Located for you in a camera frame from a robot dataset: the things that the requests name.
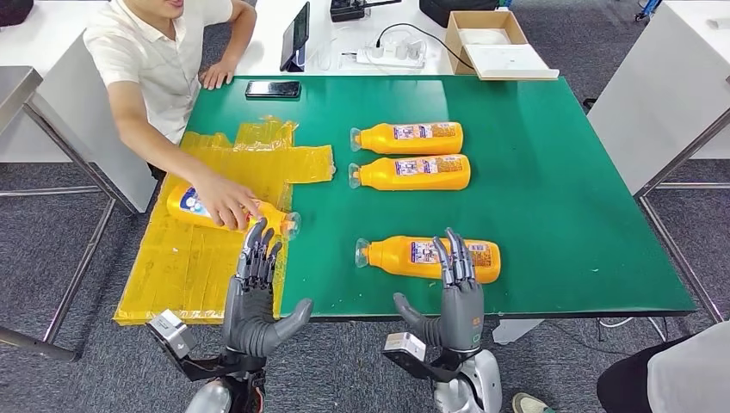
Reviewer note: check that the person's right hand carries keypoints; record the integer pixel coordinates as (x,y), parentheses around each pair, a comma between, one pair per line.
(228,202)

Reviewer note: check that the person's left hand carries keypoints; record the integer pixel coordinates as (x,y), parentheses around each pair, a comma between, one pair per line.
(219,74)

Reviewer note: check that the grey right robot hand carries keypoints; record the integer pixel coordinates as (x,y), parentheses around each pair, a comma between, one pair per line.
(462,319)

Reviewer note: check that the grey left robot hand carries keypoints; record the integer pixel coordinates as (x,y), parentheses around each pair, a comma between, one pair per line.
(248,319)

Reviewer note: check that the orange detergent bottle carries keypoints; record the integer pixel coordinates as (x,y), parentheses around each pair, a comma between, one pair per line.
(412,179)
(406,145)
(185,205)
(399,265)

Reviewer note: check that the person's left forearm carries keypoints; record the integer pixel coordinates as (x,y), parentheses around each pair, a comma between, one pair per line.
(239,34)

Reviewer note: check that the person's right forearm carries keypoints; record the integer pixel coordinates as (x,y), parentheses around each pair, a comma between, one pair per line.
(165,154)

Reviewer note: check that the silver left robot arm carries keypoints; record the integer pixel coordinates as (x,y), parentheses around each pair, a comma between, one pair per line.
(211,399)

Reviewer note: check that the white table foot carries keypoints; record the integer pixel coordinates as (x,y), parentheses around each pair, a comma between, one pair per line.
(513,330)

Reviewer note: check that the black smartphone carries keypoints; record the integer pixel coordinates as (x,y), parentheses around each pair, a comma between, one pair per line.
(274,89)

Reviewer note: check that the yellow taped cardboard sheet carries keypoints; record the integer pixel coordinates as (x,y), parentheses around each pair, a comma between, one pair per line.
(188,273)

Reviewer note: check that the person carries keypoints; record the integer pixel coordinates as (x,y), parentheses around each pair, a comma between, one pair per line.
(142,51)
(690,370)

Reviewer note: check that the black tablet on stand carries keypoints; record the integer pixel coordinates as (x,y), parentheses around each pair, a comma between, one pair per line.
(295,34)

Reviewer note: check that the white desk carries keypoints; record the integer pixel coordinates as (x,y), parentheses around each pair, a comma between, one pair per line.
(656,85)
(336,28)
(57,125)

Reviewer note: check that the black radio with antenna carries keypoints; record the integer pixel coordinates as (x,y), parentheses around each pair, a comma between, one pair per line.
(346,10)

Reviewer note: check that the white power strip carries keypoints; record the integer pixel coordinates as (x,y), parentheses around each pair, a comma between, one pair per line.
(389,57)

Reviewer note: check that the steel table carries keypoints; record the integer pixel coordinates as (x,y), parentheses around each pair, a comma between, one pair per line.
(14,91)

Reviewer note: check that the dark bag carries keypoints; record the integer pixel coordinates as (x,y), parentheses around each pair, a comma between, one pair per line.
(14,11)

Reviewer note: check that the black bag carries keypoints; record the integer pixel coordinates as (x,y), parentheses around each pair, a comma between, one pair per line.
(457,11)

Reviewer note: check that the white box lid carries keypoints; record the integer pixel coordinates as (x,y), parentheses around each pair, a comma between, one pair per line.
(509,62)

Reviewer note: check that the white foam insert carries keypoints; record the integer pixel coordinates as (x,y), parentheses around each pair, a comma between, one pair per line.
(485,36)

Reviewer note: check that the brown cardboard box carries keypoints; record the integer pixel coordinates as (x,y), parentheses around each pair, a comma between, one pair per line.
(486,20)

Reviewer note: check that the blue metal rack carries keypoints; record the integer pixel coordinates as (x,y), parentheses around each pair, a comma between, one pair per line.
(647,8)

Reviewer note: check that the small grey item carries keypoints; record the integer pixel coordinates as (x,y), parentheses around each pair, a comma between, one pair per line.
(718,23)

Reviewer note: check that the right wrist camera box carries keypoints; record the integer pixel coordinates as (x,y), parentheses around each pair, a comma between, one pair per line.
(405,345)

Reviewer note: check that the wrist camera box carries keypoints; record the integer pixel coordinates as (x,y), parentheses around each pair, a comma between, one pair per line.
(171,333)
(405,345)

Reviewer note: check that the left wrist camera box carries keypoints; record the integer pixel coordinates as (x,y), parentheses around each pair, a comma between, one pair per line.
(171,333)

